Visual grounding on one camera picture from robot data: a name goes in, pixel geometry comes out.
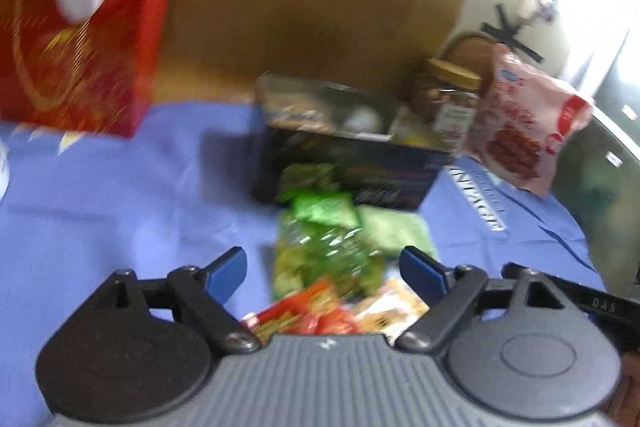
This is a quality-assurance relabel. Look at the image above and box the blue printed tablecloth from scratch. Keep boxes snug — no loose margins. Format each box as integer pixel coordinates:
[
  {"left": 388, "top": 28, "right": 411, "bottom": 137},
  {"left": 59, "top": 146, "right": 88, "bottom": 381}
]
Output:
[{"left": 0, "top": 99, "right": 601, "bottom": 427}]

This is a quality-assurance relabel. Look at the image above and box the red gift box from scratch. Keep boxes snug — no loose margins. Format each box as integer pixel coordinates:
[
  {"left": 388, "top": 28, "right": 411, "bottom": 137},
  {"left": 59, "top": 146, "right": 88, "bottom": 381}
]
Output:
[{"left": 0, "top": 0, "right": 181, "bottom": 138}]

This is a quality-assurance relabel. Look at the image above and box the woven bamboo mat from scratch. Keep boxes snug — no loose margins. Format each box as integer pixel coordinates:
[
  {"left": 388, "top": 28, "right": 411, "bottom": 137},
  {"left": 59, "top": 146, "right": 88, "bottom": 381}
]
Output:
[{"left": 439, "top": 32, "right": 501, "bottom": 75}]

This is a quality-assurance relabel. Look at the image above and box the orange white snack packet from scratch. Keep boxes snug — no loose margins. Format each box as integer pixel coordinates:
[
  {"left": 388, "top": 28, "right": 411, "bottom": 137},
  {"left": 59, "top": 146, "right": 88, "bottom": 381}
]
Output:
[{"left": 350, "top": 279, "right": 432, "bottom": 340}]

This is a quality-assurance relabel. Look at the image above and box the red snack packet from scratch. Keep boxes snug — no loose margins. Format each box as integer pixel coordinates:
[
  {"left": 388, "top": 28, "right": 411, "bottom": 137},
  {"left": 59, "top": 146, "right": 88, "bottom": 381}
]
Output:
[{"left": 240, "top": 279, "right": 362, "bottom": 339}]

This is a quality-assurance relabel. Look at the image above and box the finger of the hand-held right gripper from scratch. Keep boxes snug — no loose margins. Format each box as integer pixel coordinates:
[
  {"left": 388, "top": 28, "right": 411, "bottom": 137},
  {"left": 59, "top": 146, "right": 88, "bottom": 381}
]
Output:
[{"left": 501, "top": 262, "right": 628, "bottom": 333}]

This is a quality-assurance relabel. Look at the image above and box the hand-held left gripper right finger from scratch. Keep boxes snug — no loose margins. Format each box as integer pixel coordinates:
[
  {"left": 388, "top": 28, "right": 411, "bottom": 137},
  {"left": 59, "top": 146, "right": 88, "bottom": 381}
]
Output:
[{"left": 395, "top": 245, "right": 576, "bottom": 353}]

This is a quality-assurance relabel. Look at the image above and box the pink snack bag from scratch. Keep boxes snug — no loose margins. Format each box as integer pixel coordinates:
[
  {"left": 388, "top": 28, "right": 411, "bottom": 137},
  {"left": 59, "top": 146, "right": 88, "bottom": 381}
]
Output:
[{"left": 462, "top": 44, "right": 596, "bottom": 200}]

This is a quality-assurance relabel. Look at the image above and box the pale green snack packet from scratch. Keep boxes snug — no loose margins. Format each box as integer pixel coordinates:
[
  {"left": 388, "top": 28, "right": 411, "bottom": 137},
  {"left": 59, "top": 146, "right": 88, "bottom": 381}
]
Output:
[{"left": 359, "top": 206, "right": 437, "bottom": 259}]

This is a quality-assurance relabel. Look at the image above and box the black tin box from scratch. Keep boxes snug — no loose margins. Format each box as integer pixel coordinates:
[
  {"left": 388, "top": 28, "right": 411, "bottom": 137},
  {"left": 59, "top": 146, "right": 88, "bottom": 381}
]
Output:
[{"left": 252, "top": 73, "right": 451, "bottom": 212}]

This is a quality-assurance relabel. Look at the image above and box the large green snack packet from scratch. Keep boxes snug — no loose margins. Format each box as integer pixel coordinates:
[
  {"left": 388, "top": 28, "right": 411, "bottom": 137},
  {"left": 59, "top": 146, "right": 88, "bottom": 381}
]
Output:
[{"left": 272, "top": 212, "right": 387, "bottom": 300}]

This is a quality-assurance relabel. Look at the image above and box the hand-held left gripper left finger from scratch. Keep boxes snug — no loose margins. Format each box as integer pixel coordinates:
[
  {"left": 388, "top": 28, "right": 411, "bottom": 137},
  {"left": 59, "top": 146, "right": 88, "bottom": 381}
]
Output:
[{"left": 95, "top": 246, "right": 262, "bottom": 355}]

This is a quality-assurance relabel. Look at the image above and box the clear nut jar gold lid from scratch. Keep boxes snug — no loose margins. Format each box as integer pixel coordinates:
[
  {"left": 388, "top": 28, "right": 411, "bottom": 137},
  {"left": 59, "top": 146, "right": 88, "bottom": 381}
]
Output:
[{"left": 412, "top": 57, "right": 483, "bottom": 152}]

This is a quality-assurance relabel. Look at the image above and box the black tape cross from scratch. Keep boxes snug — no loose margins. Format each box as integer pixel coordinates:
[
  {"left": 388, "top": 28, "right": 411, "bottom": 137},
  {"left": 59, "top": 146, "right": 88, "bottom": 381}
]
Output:
[{"left": 481, "top": 4, "right": 547, "bottom": 64}]

